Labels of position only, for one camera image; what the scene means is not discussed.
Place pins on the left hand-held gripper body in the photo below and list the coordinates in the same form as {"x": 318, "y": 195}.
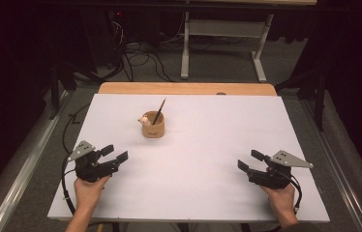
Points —
{"x": 87, "y": 169}

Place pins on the white desk frame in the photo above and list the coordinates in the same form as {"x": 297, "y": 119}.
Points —
{"x": 185, "y": 54}

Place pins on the black brush with gold ferrule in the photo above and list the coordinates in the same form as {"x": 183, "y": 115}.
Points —
{"x": 159, "y": 111}

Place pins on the metal floor rail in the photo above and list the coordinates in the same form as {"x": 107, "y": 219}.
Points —
{"x": 24, "y": 167}
{"x": 340, "y": 167}

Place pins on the black metal stand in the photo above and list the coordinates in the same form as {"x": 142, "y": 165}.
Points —
{"x": 54, "y": 93}
{"x": 320, "y": 96}

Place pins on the wooden pen holder with figurine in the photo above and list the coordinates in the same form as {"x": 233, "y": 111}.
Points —
{"x": 154, "y": 130}

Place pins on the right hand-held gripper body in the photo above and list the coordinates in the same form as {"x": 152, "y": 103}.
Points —
{"x": 272, "y": 179}

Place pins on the wooden table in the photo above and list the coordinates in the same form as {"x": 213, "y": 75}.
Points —
{"x": 169, "y": 88}

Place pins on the person's right hand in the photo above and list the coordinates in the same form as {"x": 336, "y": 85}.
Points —
{"x": 280, "y": 201}

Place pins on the person's left hand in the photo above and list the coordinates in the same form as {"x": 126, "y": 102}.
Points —
{"x": 87, "y": 193}

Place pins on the black computer case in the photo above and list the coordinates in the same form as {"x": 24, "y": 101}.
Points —
{"x": 108, "y": 35}

